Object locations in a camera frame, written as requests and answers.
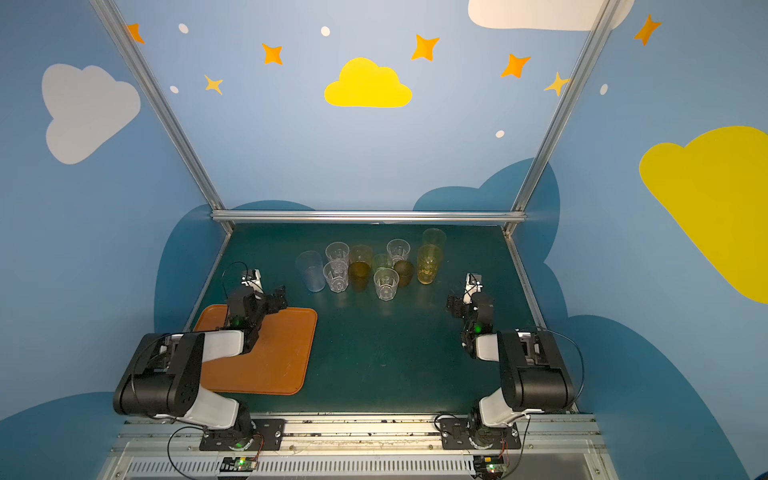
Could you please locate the orange plastic tray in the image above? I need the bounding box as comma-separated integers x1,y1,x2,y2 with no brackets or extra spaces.
201,307,318,396

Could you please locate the clear faceted glass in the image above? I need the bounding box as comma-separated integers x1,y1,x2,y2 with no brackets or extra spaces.
325,241,350,264
386,238,411,265
373,268,400,301
323,259,349,293

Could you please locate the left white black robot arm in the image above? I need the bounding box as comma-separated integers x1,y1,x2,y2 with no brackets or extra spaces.
113,285,287,439

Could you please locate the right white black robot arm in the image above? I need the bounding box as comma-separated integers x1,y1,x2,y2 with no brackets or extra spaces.
446,291,579,433

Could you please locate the yellow ribbed glass front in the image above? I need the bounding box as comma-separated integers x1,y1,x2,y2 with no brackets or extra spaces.
417,244,443,285

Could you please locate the frosted blue tall cup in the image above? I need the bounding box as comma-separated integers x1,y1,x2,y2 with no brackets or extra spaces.
295,250,326,293

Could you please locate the dark amber textured cup right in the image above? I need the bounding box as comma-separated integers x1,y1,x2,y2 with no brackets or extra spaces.
393,260,415,288

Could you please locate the dark amber textured cup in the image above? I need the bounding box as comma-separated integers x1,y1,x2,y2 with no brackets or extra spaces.
348,261,371,292
393,260,415,288

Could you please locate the yellow-green glass back right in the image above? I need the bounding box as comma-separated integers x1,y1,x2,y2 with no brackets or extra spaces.
422,227,447,248

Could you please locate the green clear cup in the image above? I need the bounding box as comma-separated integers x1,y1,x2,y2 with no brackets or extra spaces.
372,253,393,273

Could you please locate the dark amber textured cup left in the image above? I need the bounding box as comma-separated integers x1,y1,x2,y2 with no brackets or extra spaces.
348,261,371,292

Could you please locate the tall amber clear cup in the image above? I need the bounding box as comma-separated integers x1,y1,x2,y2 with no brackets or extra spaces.
349,244,374,267

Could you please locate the right controller board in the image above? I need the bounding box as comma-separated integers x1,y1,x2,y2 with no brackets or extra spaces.
472,456,507,480

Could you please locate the controller board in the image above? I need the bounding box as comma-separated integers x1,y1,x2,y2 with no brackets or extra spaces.
472,456,507,480
219,456,259,474

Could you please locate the left controller board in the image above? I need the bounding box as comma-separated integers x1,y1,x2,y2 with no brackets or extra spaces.
219,456,259,474

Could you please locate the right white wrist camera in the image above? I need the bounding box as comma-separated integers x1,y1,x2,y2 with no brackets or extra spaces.
462,272,483,304

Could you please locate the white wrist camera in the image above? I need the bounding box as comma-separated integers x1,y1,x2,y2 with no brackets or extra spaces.
462,272,483,304
241,269,264,293

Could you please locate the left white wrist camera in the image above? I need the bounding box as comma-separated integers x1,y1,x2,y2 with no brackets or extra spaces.
241,269,264,293

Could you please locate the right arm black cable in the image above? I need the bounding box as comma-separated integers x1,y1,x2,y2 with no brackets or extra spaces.
536,328,586,404

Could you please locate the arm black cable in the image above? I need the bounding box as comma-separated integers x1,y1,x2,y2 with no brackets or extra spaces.
166,424,208,480
536,328,586,404

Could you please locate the aluminium frame back bar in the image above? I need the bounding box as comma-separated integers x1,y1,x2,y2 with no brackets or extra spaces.
211,210,526,224

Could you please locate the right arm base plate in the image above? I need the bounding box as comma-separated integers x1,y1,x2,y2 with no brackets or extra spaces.
434,416,522,451

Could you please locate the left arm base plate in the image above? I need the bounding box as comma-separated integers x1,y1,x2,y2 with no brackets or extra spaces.
199,418,285,452

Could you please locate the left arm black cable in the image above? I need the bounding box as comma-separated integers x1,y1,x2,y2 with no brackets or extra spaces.
166,424,208,480

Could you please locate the aluminium mounting rail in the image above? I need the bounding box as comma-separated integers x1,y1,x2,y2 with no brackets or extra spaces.
99,413,618,479

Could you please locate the aluminium frame left post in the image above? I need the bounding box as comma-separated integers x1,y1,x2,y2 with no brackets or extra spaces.
90,0,225,213

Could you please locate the aluminium frame post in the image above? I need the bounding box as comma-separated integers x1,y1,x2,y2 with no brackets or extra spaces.
90,0,225,213
503,0,621,240

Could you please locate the aluminium frame right post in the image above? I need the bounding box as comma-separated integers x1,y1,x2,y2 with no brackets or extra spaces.
503,0,621,240

